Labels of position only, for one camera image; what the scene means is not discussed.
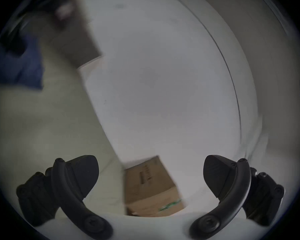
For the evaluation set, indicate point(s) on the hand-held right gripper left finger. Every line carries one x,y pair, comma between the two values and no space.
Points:
65,184

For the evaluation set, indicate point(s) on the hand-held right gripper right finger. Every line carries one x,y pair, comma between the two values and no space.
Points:
235,186

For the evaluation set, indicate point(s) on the bed with beige sheet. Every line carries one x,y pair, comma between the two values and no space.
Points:
40,124

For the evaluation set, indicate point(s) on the brown cardboard carton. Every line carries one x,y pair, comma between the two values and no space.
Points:
150,186

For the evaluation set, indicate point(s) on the dark blue shirt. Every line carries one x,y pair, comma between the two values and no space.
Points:
20,64

